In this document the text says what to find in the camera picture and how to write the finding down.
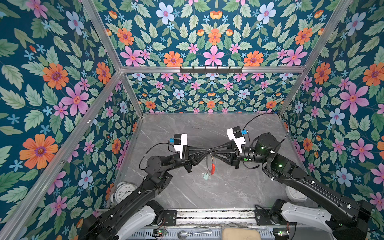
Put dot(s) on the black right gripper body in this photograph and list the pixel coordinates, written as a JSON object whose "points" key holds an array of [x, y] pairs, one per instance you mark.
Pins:
{"points": [[237, 152]]}

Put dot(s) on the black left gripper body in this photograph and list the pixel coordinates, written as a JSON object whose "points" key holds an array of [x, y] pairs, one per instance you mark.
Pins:
{"points": [[184, 156]]}

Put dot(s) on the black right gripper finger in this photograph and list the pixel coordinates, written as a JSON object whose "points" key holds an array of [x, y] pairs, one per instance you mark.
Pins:
{"points": [[222, 148], [226, 157]]}

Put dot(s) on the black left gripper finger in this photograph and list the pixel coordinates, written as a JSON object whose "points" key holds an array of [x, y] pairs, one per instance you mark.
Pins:
{"points": [[203, 157], [197, 151]]}

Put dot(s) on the large keyring with red grip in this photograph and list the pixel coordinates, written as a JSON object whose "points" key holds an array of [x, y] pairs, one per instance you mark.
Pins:
{"points": [[213, 167]]}

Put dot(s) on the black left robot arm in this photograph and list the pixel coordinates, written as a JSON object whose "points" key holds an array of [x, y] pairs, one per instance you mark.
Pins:
{"points": [[158, 178]]}

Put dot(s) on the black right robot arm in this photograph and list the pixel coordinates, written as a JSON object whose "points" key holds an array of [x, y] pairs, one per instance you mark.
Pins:
{"points": [[344, 218]]}

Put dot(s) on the white square clock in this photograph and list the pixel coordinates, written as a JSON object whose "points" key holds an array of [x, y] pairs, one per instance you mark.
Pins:
{"points": [[294, 195]]}

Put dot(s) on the round white alarm clock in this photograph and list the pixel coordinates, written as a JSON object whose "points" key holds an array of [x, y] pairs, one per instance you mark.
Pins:
{"points": [[122, 190]]}

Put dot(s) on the beige foam pad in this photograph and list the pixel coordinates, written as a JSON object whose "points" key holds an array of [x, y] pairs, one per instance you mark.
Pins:
{"points": [[240, 234]]}

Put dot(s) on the metal spoon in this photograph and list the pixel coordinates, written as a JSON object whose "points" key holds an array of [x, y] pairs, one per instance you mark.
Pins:
{"points": [[182, 235]]}

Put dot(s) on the aluminium horizontal back bar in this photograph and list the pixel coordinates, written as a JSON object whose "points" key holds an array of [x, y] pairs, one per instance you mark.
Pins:
{"points": [[267, 69]]}

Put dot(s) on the aluminium left diagonal bar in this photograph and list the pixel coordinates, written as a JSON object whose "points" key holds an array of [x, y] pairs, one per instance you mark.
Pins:
{"points": [[26, 208]]}

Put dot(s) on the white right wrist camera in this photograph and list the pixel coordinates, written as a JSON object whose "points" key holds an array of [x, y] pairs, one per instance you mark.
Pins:
{"points": [[236, 135]]}

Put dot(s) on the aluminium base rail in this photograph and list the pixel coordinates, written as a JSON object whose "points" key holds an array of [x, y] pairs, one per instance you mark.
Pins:
{"points": [[243, 217]]}

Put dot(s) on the black hook rail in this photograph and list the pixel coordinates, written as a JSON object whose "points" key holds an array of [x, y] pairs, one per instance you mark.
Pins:
{"points": [[210, 70]]}

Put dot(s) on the aluminium frame post back right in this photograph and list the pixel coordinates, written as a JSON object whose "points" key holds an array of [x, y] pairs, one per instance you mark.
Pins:
{"points": [[330, 27]]}

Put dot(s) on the aluminium frame post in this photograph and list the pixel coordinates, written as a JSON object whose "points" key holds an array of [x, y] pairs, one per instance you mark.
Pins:
{"points": [[330, 27], [99, 26]]}

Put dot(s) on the aluminium frame post back left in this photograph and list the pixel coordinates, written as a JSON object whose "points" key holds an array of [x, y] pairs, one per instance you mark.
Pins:
{"points": [[99, 26]]}

